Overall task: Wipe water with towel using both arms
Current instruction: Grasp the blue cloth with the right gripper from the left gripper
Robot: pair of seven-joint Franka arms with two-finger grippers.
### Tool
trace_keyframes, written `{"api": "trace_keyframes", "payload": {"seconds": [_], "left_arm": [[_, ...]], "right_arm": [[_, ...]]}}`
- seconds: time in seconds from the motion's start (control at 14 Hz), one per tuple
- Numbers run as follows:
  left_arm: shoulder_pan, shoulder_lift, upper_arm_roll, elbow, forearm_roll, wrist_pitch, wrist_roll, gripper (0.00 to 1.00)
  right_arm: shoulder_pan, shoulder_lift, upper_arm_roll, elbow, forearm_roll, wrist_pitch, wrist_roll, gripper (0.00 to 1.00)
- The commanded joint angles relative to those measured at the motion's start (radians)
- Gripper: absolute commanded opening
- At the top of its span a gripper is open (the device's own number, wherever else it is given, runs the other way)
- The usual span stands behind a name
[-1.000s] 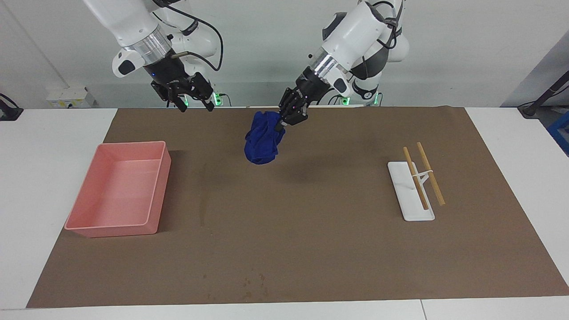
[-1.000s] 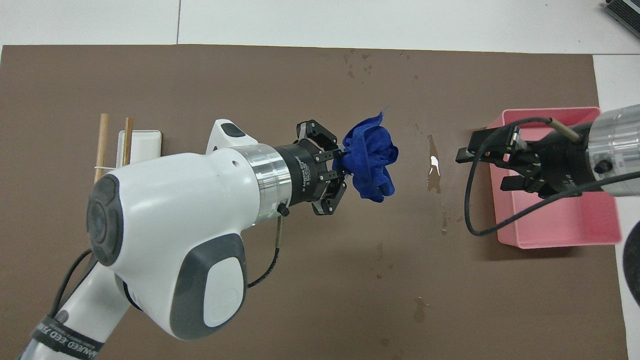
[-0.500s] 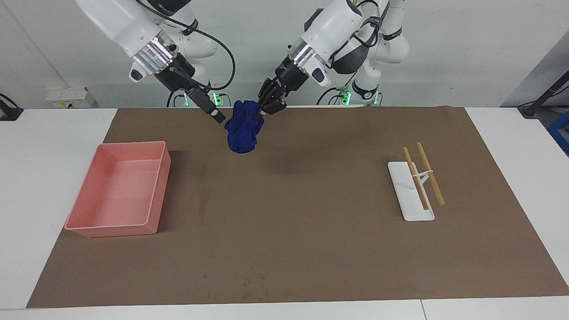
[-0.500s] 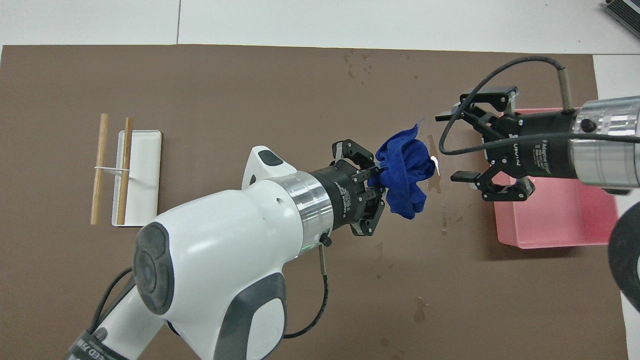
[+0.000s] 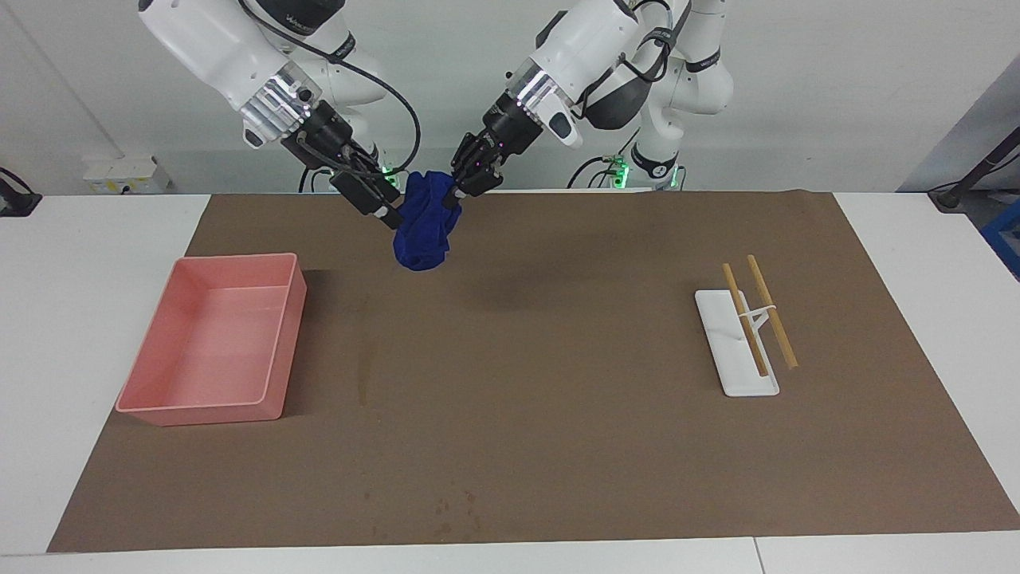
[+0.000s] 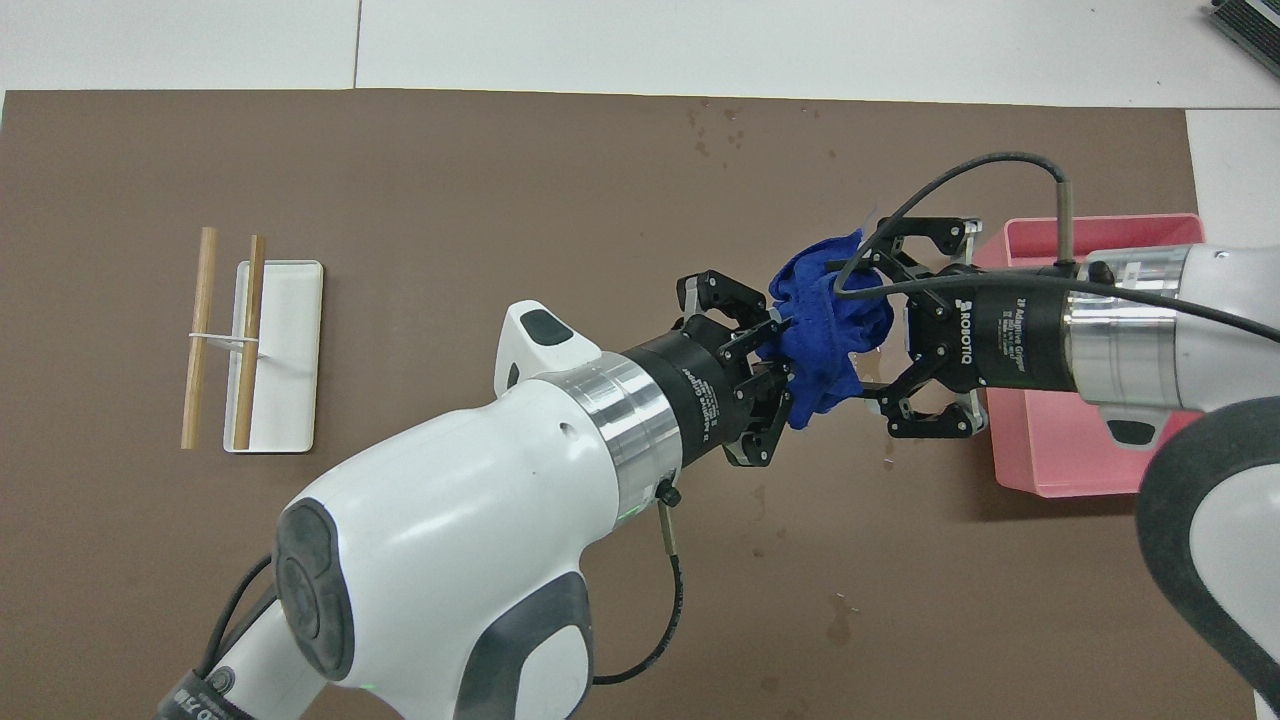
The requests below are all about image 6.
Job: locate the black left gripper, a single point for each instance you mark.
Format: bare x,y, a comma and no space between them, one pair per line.
690,390

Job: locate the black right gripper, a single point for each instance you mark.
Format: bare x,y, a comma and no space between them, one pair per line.
1020,350

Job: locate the blue cloth towel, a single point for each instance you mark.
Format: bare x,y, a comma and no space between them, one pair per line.
820,330

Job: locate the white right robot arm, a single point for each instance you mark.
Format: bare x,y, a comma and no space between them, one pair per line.
1230,370

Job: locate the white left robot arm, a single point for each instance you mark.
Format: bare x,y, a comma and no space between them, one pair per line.
450,520

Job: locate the white towel rack base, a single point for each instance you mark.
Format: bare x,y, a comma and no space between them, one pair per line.
290,400

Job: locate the wooden towel rack rod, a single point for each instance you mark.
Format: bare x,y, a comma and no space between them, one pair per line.
200,290
250,290

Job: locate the pink plastic bin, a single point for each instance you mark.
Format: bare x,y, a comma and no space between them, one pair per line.
1050,450

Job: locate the brown table mat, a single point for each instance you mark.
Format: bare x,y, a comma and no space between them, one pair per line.
500,200

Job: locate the dark ribbed device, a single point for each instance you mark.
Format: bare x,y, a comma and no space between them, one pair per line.
1255,25

